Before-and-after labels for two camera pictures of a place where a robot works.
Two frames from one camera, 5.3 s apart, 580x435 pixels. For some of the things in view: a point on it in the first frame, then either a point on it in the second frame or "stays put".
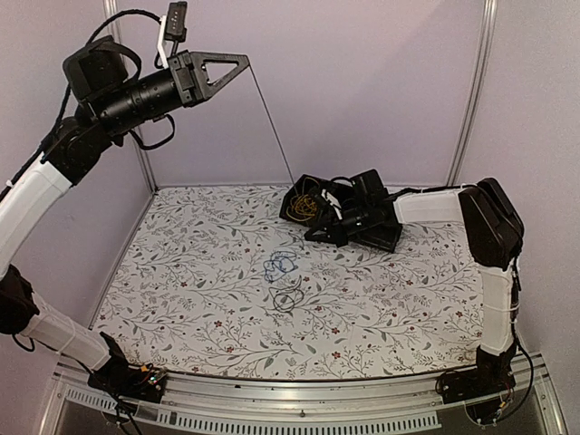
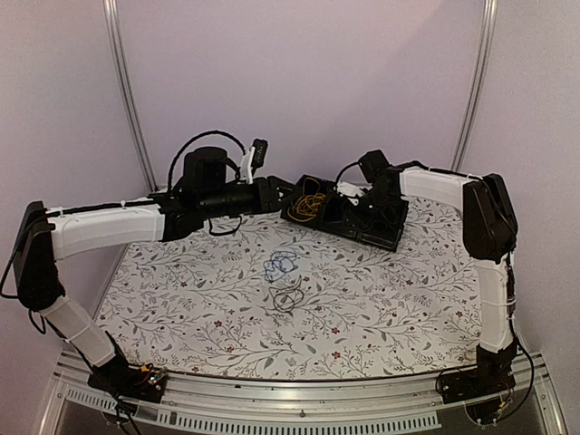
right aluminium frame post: [468, 124] stays put
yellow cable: [303, 207] stays put
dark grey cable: [285, 298] stays put
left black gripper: [194, 61] -> [274, 203]
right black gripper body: [344, 234] -> [380, 202]
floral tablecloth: [218, 282] stays put
